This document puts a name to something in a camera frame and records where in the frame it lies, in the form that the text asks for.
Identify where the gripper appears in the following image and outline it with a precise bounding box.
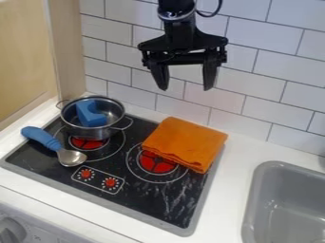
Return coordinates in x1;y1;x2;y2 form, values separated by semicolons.
137;18;230;92

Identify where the orange cloth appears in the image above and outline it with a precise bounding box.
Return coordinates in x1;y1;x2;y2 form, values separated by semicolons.
141;116;230;175

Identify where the silver pot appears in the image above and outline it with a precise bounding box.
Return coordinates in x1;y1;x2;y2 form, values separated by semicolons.
54;95;135;141

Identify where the blue toy block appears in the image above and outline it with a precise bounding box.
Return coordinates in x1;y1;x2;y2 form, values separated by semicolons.
74;98;109;128

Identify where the toy stove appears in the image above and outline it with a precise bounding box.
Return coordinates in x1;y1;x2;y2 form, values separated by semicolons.
0;111;226;238

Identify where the toy sink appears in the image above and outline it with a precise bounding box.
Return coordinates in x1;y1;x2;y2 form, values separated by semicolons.
239;159;325;243

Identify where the blue handled spoon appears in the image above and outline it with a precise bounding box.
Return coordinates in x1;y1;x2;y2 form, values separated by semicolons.
20;125;89;168

